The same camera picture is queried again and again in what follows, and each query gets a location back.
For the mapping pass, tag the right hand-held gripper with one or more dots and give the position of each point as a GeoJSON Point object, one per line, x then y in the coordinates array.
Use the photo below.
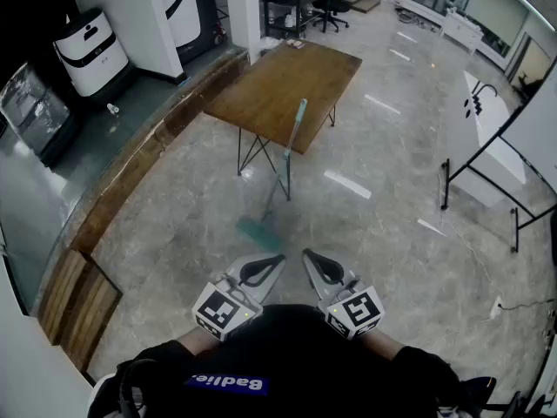
{"type": "Point", "coordinates": [359, 309]}

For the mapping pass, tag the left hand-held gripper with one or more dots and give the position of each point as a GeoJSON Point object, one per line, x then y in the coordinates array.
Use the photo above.
{"type": "Point", "coordinates": [217, 309]}

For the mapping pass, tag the teal broom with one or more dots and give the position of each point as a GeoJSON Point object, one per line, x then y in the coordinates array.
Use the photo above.
{"type": "Point", "coordinates": [259, 233]}

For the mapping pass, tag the person's right forearm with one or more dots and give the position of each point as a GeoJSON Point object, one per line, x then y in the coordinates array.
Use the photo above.
{"type": "Point", "coordinates": [383, 346]}

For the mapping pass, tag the person's left forearm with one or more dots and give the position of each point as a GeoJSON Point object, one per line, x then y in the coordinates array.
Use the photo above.
{"type": "Point", "coordinates": [196, 342]}

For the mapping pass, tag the person's black clothing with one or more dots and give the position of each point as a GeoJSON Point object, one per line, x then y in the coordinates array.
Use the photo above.
{"type": "Point", "coordinates": [283, 355]}

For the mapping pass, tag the curved wooden curb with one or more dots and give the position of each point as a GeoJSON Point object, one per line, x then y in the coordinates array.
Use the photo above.
{"type": "Point", "coordinates": [130, 168]}

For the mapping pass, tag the slatted wooden ramp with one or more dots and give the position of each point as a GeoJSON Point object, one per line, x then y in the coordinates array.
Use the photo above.
{"type": "Point", "coordinates": [61, 294]}
{"type": "Point", "coordinates": [91, 320]}

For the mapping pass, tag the white power strip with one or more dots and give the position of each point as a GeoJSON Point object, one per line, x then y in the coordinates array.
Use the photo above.
{"type": "Point", "coordinates": [496, 308]}

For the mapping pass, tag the wooden table with black legs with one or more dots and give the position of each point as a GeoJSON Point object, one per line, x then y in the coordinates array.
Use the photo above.
{"type": "Point", "coordinates": [283, 89]}

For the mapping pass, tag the white pouch with navy stripes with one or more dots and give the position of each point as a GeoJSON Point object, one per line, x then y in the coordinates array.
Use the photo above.
{"type": "Point", "coordinates": [100, 401]}

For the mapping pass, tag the small clear bottle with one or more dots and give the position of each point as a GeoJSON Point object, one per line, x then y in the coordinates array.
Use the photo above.
{"type": "Point", "coordinates": [113, 109]}

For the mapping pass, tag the clear plastic bag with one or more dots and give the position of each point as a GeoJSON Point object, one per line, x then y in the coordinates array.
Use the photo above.
{"type": "Point", "coordinates": [270, 45]}

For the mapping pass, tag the white counter with black faucet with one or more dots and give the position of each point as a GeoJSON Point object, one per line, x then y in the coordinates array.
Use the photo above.
{"type": "Point", "coordinates": [489, 111]}

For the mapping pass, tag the small flat package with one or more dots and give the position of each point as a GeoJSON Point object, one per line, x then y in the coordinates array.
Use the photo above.
{"type": "Point", "coordinates": [295, 44]}

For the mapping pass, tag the whiteboard on black stand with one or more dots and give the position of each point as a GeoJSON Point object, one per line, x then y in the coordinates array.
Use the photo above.
{"type": "Point", "coordinates": [535, 129]}

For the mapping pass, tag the white and black machine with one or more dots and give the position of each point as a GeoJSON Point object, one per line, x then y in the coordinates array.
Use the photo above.
{"type": "Point", "coordinates": [183, 15]}

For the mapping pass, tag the black office chair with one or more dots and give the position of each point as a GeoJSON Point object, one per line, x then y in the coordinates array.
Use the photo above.
{"type": "Point", "coordinates": [335, 4]}

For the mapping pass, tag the grey plastic-wrapped machine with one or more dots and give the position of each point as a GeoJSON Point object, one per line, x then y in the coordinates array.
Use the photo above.
{"type": "Point", "coordinates": [37, 111]}

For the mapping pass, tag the white service robot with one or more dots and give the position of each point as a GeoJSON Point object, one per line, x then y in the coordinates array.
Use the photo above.
{"type": "Point", "coordinates": [93, 55]}

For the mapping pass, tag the low wooden stage platform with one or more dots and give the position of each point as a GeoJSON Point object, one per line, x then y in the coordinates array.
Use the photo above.
{"type": "Point", "coordinates": [365, 2]}

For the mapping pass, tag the white low cabinet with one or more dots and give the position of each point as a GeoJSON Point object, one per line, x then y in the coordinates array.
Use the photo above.
{"type": "Point", "coordinates": [462, 31]}

